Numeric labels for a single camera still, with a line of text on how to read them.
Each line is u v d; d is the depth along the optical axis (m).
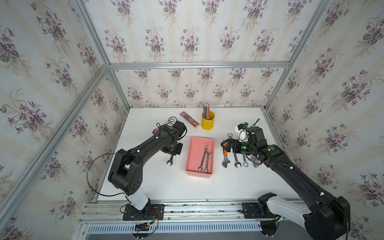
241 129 0.70
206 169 0.87
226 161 0.90
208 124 1.02
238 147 0.69
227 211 0.75
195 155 0.94
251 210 0.73
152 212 0.72
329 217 0.37
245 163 0.90
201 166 0.88
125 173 0.45
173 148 0.73
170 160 0.82
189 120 1.11
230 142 0.70
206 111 1.01
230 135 1.03
